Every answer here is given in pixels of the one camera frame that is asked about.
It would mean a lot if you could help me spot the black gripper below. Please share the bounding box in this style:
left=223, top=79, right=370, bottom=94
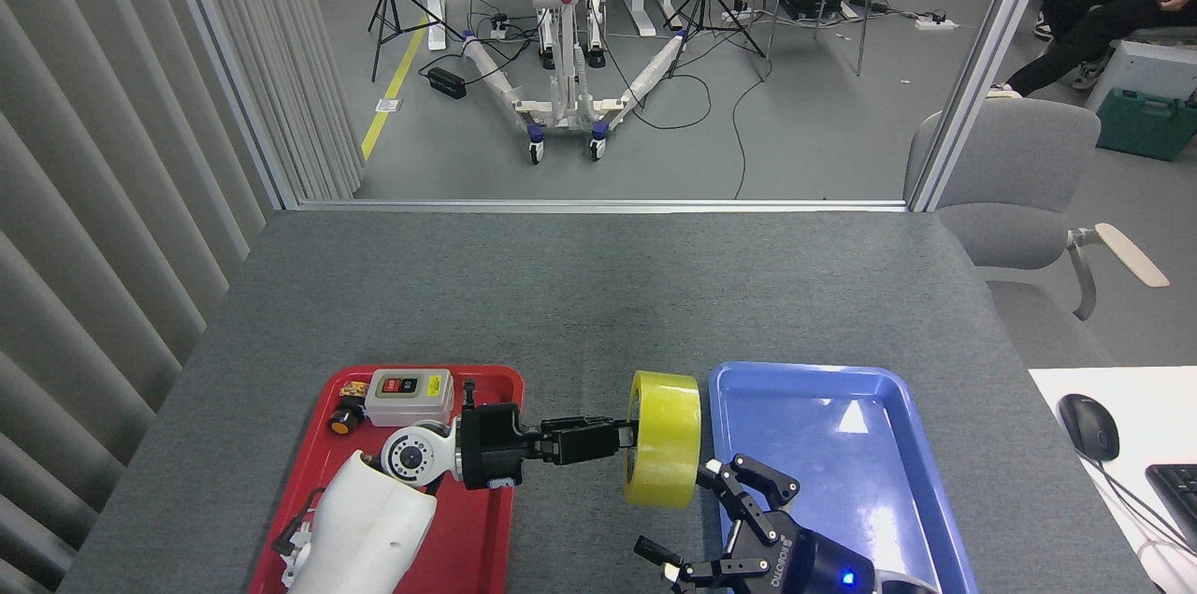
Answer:
left=633, top=453, right=882, bottom=594
left=457, top=402, right=641, bottom=491

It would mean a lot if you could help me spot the yellow tape roll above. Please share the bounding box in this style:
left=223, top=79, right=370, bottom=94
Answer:
left=623, top=370, right=702, bottom=511

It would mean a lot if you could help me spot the blue plastic tray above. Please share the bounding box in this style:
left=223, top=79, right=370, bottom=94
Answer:
left=708, top=361, right=979, bottom=594

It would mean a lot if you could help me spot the red plastic tray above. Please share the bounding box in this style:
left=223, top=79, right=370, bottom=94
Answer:
left=249, top=364, right=526, bottom=594

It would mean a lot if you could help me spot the yellow push button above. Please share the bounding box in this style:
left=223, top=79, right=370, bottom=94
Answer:
left=328, top=379, right=368, bottom=436

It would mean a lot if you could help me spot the white circuit breaker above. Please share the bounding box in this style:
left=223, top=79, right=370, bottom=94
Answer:
left=273, top=533, right=315, bottom=591

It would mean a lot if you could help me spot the black power adapter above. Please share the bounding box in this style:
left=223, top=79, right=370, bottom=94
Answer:
left=427, top=66, right=469, bottom=101

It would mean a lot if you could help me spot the black computer mouse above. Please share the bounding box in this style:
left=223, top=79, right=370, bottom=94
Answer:
left=1059, top=394, right=1121, bottom=463

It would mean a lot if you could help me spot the white stand on wheels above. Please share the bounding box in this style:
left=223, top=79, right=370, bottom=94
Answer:
left=460, top=0, right=690, bottom=166

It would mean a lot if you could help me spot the white desk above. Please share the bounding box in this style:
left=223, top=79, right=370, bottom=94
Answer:
left=1029, top=366, right=1197, bottom=594

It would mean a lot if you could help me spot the black tripod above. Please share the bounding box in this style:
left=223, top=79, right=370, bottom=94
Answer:
left=665, top=0, right=767, bottom=81
left=368, top=0, right=465, bottom=83

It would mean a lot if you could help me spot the black keyboard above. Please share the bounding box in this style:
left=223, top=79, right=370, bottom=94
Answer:
left=1146, top=464, right=1197, bottom=550

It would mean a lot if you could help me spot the grey office chair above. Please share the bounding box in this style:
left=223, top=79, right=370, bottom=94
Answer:
left=903, top=98, right=1171, bottom=368

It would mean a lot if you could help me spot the green plastic case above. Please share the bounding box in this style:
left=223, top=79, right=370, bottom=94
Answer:
left=1095, top=88, right=1197, bottom=164

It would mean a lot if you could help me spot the person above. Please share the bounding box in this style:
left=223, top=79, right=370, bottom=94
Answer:
left=986, top=0, right=1197, bottom=100

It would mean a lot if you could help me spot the grey switch box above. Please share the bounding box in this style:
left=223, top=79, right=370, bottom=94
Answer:
left=364, top=369, right=456, bottom=428

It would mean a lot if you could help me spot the silver rail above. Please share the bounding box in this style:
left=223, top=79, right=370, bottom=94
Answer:
left=297, top=197, right=911, bottom=214

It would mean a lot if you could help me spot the silver post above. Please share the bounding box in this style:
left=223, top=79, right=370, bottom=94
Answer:
left=154, top=0, right=302, bottom=212
left=907, top=0, right=1067, bottom=214

